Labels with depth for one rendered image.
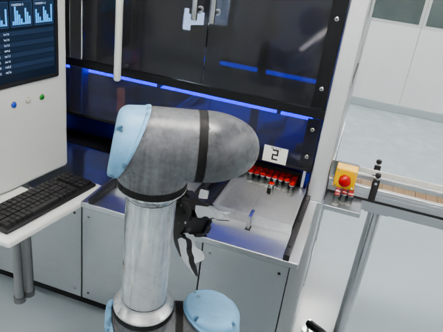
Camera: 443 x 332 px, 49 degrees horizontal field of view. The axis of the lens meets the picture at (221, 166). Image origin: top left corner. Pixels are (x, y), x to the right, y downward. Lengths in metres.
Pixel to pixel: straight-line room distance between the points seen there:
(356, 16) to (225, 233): 0.76
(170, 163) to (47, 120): 1.16
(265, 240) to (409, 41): 4.96
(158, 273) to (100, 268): 1.40
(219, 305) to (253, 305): 1.05
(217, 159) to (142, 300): 0.32
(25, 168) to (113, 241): 0.54
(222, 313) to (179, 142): 0.41
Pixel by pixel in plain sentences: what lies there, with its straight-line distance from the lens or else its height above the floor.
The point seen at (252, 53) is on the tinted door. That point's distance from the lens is 1.64.
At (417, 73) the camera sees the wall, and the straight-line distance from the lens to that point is 6.30.
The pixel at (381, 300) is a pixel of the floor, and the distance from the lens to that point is 2.90.
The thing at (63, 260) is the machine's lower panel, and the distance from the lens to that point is 2.37.
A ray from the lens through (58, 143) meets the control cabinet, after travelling 1.92.
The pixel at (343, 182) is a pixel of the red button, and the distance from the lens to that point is 1.67.
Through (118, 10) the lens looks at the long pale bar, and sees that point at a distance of 1.71.
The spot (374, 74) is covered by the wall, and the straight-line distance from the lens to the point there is 6.29.
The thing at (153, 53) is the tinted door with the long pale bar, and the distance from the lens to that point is 1.77.
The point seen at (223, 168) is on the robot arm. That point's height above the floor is 1.37.
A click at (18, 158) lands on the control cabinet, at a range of 1.80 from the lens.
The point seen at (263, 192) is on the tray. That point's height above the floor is 0.88.
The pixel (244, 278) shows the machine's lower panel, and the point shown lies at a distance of 1.99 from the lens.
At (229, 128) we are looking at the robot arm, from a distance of 0.74.
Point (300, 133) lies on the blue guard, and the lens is 1.67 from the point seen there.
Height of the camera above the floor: 1.68
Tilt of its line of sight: 25 degrees down
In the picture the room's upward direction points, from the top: 8 degrees clockwise
